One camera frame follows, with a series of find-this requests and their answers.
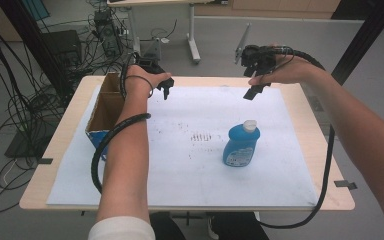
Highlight person's right hand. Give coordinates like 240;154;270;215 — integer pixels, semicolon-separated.
248;42;322;88

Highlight white paper mat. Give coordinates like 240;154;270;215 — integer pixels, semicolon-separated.
45;84;320;208

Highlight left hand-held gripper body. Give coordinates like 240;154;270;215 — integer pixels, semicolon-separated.
133;37;175;92

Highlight person's left hand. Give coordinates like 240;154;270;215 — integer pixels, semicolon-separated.
123;64;173;100

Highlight white left sleeve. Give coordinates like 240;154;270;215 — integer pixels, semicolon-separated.
87;215;157;240

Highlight person's left leg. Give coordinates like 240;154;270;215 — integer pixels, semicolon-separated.
149;213;186;240

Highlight black wrist band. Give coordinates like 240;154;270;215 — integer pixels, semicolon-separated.
123;74;155;100

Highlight black corrugated right gripper cable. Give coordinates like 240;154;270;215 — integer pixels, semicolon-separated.
258;45;336;230

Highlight white desk with metal legs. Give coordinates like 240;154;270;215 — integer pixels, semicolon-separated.
106;0;230;65

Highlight grey computer tower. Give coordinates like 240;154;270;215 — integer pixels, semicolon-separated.
92;9;124;58

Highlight black equipment case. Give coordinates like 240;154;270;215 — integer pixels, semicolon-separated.
40;29;83;68

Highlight white shoe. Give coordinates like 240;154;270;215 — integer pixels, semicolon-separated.
207;216;220;240

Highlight bundle of black floor cables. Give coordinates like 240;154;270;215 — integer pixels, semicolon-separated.
0;0;81;216

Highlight black metal post with base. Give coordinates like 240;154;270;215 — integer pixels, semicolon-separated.
330;0;384;86

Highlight black corrugated left gripper cable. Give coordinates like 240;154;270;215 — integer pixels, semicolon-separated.
91;59;152;195

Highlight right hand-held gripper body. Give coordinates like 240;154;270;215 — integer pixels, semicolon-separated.
234;23;295;78

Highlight person's right leg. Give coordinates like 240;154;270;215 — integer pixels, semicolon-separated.
211;211;270;240

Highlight blue cardboard box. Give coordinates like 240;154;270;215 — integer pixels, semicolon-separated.
85;72;128;162

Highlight wooden cabinets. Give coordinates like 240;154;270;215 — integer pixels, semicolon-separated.
194;0;342;20

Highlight person's leg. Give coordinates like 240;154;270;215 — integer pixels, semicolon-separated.
149;213;186;240
211;211;270;240

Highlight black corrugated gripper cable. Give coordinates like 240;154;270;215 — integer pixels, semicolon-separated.
91;59;152;195
258;45;336;230

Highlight blue bottle with white cap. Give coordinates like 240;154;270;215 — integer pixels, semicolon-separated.
222;119;261;168

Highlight black floor plate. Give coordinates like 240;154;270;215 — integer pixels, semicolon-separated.
4;122;60;160

